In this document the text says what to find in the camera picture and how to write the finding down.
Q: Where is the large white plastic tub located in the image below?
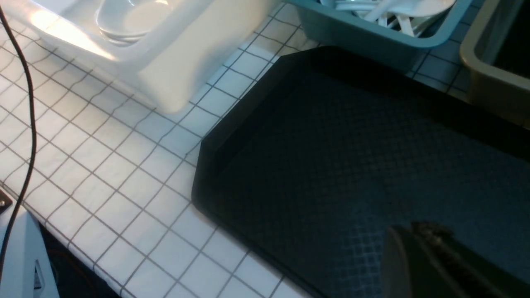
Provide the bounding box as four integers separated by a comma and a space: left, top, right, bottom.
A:
1, 0, 279, 113

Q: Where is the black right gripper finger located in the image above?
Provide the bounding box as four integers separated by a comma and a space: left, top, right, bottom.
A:
380, 222, 530, 298

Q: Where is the brown plastic bin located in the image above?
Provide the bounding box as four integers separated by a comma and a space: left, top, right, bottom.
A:
460, 0, 529, 126

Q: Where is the pile of white spoons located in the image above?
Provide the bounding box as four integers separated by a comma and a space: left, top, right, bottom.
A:
319, 0, 456, 38

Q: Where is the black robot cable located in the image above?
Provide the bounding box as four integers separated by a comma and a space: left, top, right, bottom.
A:
0, 4, 38, 274

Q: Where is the top stacked small white bowl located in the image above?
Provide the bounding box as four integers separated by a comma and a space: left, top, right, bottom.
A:
95, 0, 181, 37

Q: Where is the black serving tray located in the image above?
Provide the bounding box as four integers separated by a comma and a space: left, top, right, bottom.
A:
192, 47, 530, 298

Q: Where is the teal plastic bin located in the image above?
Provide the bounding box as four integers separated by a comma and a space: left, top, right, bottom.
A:
289, 0, 472, 72

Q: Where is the stack of small white bowls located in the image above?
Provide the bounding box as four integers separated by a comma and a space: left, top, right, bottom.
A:
99, 27, 144, 47

